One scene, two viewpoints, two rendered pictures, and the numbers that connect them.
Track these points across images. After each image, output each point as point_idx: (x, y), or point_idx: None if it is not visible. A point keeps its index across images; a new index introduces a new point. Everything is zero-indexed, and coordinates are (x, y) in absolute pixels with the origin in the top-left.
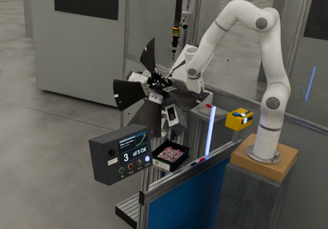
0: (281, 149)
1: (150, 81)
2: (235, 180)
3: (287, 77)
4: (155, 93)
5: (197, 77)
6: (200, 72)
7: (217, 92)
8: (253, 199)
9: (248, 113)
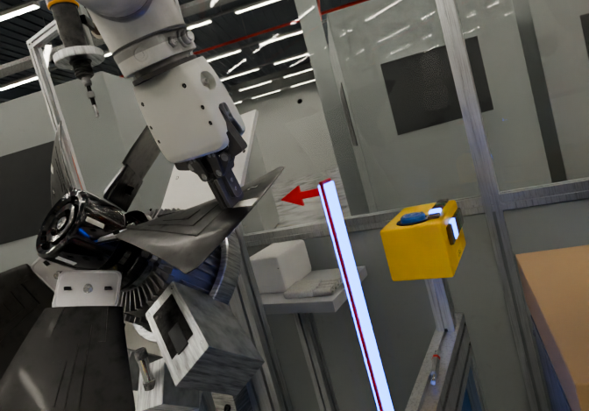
0: None
1: (47, 233)
2: None
3: (471, 92)
4: (82, 272)
5: (181, 59)
6: (183, 29)
7: (313, 234)
8: None
9: (444, 202)
